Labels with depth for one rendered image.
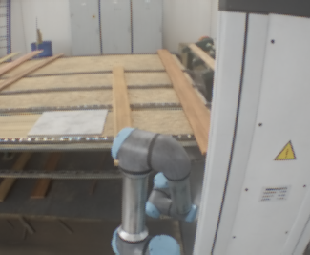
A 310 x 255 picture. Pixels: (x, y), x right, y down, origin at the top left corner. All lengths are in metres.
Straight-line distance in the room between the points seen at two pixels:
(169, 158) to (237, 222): 0.27
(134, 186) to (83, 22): 6.59
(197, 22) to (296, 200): 7.41
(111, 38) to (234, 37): 6.80
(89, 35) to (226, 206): 6.87
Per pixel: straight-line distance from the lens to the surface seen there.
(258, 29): 0.49
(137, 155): 0.82
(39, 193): 2.88
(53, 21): 8.13
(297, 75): 0.55
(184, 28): 7.87
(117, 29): 7.19
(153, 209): 1.15
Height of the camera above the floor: 1.76
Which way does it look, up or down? 26 degrees down
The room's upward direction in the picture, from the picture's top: straight up
